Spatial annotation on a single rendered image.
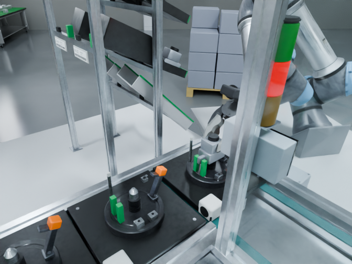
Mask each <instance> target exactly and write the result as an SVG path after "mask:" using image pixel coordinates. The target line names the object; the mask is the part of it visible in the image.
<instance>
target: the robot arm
mask: <svg viewBox="0 0 352 264"><path fill-rule="evenodd" d="M254 1H255V0H243V1H242V3H241V6H240V9H239V13H238V18H237V28H238V32H239V33H240V34H241V42H242V49H243V60H244V63H245V56H246V50H247V43H248V37H249V31H250V24H251V18H252V11H253V7H254ZM239 92H240V88H239V87H237V86H235V85H226V84H223V85H222V87H221V90H220V93H221V94H224V95H225V96H226V97H227V98H228V99H231V100H229V101H226V103H225V104H224V105H223V104H222V105H221V107H219V108H218V109H217V110H216V111H215V112H214V113H213V114H212V116H211V118H210V119H209V121H208V123H207V124H208V125H207V127H206V129H205V132H204V135H203V138H205V137H207V136H208V135H209V134H218V135H219V132H220V128H221V126H222V125H223V124H224V121H225V120H226V119H228V118H230V117H233V116H235V115H236V112H237V105H238V99H239ZM223 118H224V119H223ZM221 144H222V141H220V142H219V143H218V145H217V149H216V152H217V153H219V152H220V151H221Z"/></svg>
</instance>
